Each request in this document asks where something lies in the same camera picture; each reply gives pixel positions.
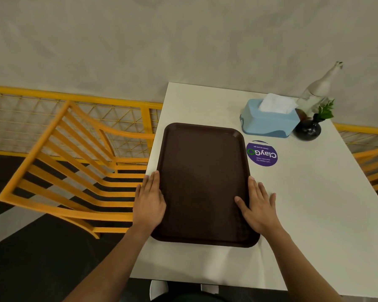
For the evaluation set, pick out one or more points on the yellow mesh railing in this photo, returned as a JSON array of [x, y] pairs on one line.
[[34, 94], [362, 129]]

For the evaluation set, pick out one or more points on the green leafy plant sprig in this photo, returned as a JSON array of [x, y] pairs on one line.
[[325, 111]]

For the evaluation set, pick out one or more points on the person's right hand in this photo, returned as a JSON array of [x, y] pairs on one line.
[[260, 211]]

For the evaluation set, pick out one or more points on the round purple sticker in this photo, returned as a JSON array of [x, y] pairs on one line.
[[262, 154]]

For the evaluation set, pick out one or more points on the person's left hand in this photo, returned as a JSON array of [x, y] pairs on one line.
[[149, 206]]

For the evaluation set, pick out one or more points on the yellow slatted chair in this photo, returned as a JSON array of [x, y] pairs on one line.
[[376, 176], [63, 185]]

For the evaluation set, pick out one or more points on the person's right little finger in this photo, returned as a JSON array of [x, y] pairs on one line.
[[272, 202]]

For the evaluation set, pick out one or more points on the light blue tissue box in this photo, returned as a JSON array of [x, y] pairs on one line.
[[264, 124]]

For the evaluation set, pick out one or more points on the person's right thumb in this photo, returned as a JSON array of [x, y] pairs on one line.
[[241, 204]]

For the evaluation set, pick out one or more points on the white tissue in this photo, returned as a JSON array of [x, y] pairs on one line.
[[277, 103]]

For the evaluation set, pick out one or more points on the round black vase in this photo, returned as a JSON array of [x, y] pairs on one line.
[[307, 130]]

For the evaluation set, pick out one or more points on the person's left forearm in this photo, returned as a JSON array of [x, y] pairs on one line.
[[113, 267]]

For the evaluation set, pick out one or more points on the white table leg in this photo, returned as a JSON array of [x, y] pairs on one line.
[[209, 289], [159, 289]]

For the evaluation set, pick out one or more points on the person's left little finger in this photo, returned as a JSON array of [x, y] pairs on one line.
[[137, 198]]

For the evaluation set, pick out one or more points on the person's right middle finger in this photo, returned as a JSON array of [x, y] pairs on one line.
[[260, 193]]

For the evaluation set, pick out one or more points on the dark brown plastic tray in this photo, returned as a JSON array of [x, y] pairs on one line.
[[201, 182]]

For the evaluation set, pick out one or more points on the person's right forearm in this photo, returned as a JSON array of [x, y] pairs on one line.
[[299, 267]]

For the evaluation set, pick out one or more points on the clear glass bottle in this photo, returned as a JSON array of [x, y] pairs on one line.
[[318, 89]]

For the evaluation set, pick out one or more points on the person's left middle finger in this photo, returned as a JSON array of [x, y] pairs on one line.
[[148, 188]]

